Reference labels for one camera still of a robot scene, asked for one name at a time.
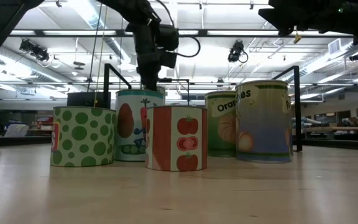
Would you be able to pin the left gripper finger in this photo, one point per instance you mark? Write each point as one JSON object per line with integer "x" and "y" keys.
{"x": 149, "y": 77}

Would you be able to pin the white ceiling vent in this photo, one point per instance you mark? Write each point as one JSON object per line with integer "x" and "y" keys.
{"x": 334, "y": 46}

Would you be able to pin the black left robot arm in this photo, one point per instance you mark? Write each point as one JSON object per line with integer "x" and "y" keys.
{"x": 126, "y": 9}

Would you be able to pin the green polka dot can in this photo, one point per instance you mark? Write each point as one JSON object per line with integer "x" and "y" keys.
{"x": 79, "y": 137}

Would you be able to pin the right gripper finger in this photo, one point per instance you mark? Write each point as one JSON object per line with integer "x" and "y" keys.
{"x": 280, "y": 20}

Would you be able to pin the red striped tomato can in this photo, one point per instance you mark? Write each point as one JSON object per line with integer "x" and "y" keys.
{"x": 176, "y": 140}

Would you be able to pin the green oranges can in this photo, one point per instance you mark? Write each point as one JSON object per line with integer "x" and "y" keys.
{"x": 221, "y": 124}

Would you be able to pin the yellow hanging tag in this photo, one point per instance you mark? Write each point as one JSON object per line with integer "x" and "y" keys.
{"x": 297, "y": 38}

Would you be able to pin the wooden workbench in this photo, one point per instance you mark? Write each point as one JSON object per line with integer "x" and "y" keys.
{"x": 346, "y": 128}

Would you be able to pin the black overhead beam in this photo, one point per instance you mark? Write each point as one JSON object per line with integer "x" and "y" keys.
{"x": 104, "y": 32}

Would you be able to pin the black ceiling camera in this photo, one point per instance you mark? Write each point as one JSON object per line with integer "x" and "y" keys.
{"x": 236, "y": 51}
{"x": 34, "y": 49}

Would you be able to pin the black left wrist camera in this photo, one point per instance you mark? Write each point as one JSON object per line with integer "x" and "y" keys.
{"x": 169, "y": 37}

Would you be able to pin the white teal vegetables can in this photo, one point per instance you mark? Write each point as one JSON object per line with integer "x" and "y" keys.
{"x": 129, "y": 124}

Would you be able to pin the blue peaches can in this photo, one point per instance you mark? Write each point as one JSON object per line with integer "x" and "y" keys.
{"x": 263, "y": 124}

